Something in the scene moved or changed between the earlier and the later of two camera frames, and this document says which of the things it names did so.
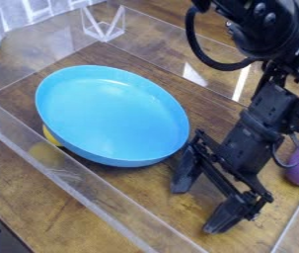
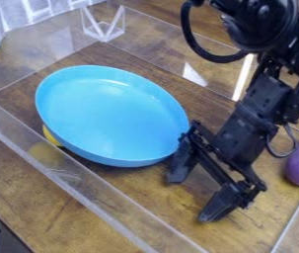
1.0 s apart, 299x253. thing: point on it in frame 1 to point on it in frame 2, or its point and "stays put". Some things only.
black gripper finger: (183, 173) to (186, 156)
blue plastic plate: (112, 116) stays put
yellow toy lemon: (49, 137) stays put
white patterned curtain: (4, 15) stays put
